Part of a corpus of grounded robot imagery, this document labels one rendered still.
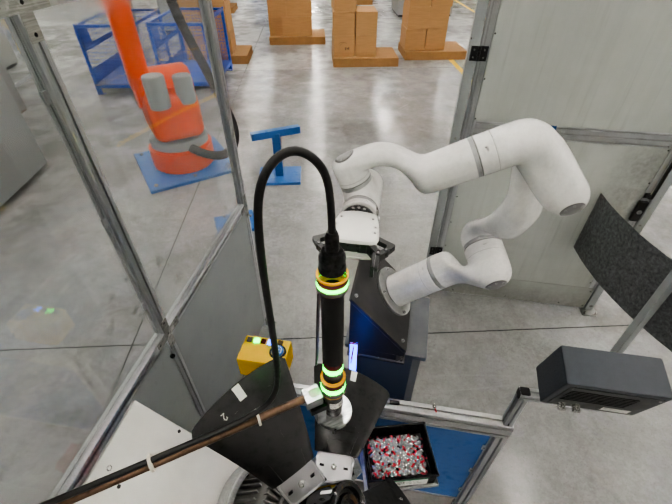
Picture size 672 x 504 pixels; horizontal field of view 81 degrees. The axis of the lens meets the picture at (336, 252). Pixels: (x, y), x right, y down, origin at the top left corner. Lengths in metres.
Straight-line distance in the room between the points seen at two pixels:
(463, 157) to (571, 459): 2.02
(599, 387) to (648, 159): 1.67
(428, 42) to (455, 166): 7.93
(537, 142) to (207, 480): 1.02
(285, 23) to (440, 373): 8.33
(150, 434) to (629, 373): 1.19
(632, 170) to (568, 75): 0.68
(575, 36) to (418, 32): 6.51
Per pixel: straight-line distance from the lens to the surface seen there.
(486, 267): 1.27
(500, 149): 0.89
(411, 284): 1.39
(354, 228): 0.81
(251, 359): 1.34
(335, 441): 1.06
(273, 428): 0.89
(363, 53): 8.14
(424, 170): 0.88
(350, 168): 0.87
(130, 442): 1.00
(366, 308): 1.31
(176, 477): 1.04
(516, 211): 1.13
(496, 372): 2.75
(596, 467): 2.67
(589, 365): 1.29
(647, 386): 1.35
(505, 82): 2.30
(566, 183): 0.98
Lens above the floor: 2.16
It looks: 41 degrees down
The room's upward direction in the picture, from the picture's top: straight up
